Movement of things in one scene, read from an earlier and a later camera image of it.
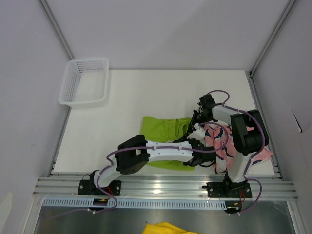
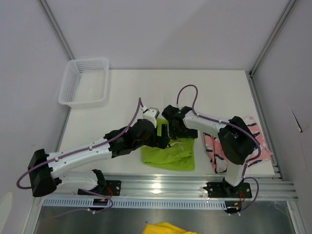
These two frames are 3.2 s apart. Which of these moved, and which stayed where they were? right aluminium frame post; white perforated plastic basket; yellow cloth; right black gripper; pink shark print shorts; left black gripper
Moved: left black gripper; right black gripper
Stayed: yellow cloth; pink shark print shorts; right aluminium frame post; white perforated plastic basket
